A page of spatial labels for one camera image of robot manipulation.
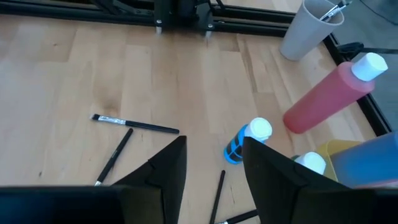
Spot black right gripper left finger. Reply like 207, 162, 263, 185
0, 136, 188, 224

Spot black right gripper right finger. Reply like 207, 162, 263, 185
242, 136, 398, 224

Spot large purple paint bottle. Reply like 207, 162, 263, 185
330, 130, 398, 190

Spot small green paint bottle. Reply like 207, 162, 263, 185
292, 151, 327, 175

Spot small blue paint bottle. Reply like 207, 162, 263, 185
223, 117, 274, 165

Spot large coral red paint bottle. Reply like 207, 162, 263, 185
282, 52, 389, 135

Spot yellow translucent plastic bin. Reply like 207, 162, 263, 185
315, 139, 364, 183

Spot grey plastic cup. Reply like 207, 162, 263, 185
279, 0, 345, 62

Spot thin black-handled paintbrush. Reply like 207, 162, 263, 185
209, 169, 227, 224
94, 128, 134, 187
215, 209, 259, 224

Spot black frame clamp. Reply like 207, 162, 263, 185
336, 41, 398, 60

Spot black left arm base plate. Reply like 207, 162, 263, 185
153, 0, 216, 40

